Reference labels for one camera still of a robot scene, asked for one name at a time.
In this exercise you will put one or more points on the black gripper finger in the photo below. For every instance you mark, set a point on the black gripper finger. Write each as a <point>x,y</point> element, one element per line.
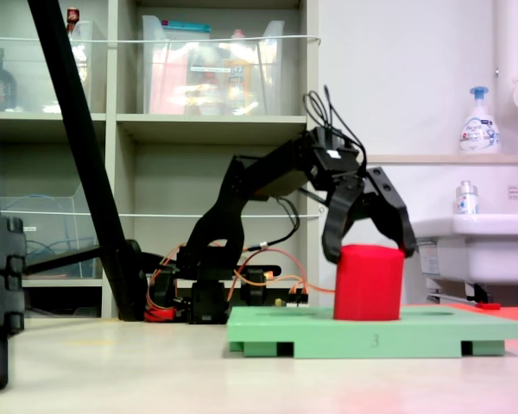
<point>339,215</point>
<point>393,207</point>

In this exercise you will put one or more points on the red octagonal pillar block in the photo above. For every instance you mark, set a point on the red octagonal pillar block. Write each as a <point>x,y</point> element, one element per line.
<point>367,284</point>

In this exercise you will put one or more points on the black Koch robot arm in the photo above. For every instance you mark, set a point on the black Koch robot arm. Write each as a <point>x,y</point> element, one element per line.
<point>216,233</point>

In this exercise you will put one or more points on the white sink label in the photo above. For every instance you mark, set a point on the white sink label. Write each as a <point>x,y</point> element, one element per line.
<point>429,263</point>

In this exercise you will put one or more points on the small clear sanitizer bottle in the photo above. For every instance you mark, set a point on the small clear sanitizer bottle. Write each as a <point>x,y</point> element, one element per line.
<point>466,202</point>

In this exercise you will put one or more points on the white sink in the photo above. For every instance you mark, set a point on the white sink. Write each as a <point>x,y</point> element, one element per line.
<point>492,250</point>

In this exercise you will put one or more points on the white soap pump bottle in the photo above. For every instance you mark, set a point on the white soap pump bottle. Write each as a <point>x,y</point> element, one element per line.
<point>479,133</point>

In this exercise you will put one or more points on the black table clamp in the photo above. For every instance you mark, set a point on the black table clamp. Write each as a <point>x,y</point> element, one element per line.
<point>254,293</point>

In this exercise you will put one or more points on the beige shelf unit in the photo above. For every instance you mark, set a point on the beige shelf unit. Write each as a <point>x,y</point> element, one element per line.
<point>211,129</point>

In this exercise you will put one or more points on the yellow bottle pink cap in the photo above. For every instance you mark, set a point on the yellow bottle pink cap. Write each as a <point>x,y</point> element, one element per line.
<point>237,77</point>

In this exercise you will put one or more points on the green shape sorter board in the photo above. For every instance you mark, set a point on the green shape sorter board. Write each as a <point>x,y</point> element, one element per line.
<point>285,340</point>

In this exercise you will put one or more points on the small red bar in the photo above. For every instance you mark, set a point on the small red bar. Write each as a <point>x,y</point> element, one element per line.
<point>488,306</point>

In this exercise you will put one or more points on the clear plastic storage bin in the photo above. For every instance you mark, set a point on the clear plastic storage bin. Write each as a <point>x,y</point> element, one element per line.
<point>177,86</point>
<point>26,86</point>

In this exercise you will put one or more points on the clear bag teal strip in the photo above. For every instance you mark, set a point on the clear bag teal strip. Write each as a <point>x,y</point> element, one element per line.
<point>185,28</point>

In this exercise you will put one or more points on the brown bottle red cap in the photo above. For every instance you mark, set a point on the brown bottle red cap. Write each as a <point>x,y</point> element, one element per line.
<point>72,17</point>

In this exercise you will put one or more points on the dark glass bottle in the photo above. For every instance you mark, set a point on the dark glass bottle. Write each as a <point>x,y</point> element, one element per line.
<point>2,90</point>

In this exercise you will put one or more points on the red printed base bracket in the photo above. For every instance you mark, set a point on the red printed base bracket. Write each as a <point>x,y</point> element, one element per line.
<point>159,314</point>

